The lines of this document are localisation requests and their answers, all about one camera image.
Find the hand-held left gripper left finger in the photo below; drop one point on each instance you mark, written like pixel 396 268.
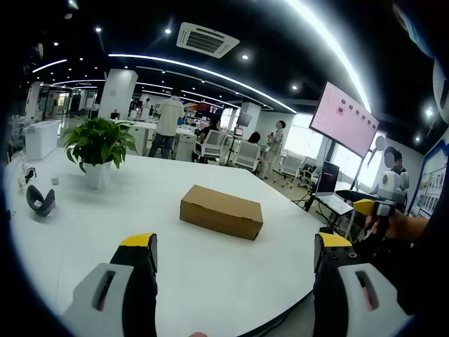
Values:
pixel 105 316

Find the person's left hand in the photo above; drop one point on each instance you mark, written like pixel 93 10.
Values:
pixel 199 334

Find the ceiling air conditioner vent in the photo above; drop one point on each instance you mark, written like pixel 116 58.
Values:
pixel 207 39

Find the small white table item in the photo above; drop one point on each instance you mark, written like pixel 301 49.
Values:
pixel 55 179

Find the black headphones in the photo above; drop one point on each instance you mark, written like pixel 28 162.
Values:
pixel 31 173

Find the person's right hand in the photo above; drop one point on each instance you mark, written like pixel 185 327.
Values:
pixel 391 226

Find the dark laptop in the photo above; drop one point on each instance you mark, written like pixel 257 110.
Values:
pixel 329 179

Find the green plant in white pot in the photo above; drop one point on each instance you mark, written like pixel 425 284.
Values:
pixel 98 140

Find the grey curved headset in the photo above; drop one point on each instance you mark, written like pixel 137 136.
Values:
pixel 43 207

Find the small black monitor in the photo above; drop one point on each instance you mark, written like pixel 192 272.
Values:
pixel 245 119

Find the large pink monitor screen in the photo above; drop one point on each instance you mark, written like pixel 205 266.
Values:
pixel 345 117

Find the blue wall display board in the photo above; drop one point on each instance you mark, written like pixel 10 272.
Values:
pixel 429 186

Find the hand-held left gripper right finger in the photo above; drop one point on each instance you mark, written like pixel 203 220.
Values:
pixel 336 302

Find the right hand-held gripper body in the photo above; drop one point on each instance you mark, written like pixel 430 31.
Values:
pixel 391 184

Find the brown cardboard shoe box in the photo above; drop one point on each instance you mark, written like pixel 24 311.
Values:
pixel 221 207

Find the white office chair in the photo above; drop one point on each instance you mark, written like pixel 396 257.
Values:
pixel 247 154
pixel 214 142

